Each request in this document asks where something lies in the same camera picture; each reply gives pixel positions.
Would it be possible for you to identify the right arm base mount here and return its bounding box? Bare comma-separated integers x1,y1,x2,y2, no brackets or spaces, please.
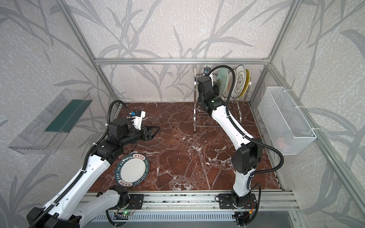
214,192,257,211

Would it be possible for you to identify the small orange sunburst plate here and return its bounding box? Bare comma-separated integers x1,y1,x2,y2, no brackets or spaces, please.
221,81,232,100

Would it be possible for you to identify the clear plastic wall shelf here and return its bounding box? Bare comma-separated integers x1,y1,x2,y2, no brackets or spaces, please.
8,89,93,155

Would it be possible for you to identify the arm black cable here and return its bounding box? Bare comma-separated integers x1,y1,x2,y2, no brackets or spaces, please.
208,65,285,226
29,99,132,228

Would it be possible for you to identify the wrist white camera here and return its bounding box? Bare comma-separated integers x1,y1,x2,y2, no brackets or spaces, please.
203,66,211,76
130,110,146,130

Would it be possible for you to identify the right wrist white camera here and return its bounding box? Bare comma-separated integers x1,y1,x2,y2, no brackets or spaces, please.
203,66,211,76

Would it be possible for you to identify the yellow woven bamboo plate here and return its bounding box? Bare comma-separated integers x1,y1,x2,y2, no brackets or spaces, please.
238,69,251,98

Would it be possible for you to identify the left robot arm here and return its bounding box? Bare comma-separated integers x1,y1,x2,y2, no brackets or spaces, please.
27,113,161,228

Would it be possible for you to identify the green flower plate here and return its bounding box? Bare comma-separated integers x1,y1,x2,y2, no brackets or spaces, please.
216,67,229,97

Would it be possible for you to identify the white plate dark lettered rim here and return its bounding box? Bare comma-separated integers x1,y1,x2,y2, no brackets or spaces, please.
115,153,150,187

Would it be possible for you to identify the aluminium frame rail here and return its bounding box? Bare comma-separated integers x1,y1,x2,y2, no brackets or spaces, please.
94,58,269,65

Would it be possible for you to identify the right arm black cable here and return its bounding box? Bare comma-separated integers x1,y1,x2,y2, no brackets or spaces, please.
208,65,285,226

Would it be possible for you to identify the stainless steel dish rack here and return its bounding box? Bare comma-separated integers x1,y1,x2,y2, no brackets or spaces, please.
194,65,251,131

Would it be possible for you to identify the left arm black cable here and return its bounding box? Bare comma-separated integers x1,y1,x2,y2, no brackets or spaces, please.
29,99,132,228

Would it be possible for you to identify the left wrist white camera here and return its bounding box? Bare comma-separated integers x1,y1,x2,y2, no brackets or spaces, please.
130,110,146,130

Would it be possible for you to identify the white plate green rim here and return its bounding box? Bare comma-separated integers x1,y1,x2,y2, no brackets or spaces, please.
231,65,246,98

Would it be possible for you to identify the white wire mesh basket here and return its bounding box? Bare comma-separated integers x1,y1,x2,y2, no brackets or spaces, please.
258,86,317,155

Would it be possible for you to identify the large orange sunburst plate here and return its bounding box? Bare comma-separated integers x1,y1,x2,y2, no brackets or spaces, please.
194,75,199,100

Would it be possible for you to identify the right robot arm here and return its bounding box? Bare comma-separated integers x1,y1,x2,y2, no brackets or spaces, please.
197,76,262,209

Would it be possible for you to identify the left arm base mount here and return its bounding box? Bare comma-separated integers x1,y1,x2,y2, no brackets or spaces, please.
110,194,144,210

